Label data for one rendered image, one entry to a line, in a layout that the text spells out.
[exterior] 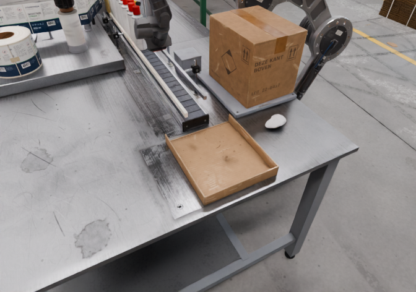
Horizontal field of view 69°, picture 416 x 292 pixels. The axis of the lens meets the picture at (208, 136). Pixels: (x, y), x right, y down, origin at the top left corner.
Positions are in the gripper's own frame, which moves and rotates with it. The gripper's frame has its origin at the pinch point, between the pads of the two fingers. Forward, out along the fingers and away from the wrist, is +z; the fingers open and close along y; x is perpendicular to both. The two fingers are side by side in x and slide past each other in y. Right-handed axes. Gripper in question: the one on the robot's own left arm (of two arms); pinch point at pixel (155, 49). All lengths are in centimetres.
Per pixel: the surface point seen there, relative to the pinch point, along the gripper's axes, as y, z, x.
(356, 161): -127, 49, 91
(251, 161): -9, -33, 58
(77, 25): 26.4, 15.6, -25.5
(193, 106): -1.8, -16.8, 32.1
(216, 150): -1, -27, 51
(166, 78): 0.0, -1.8, 14.5
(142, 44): 1.0, 14.4, -10.0
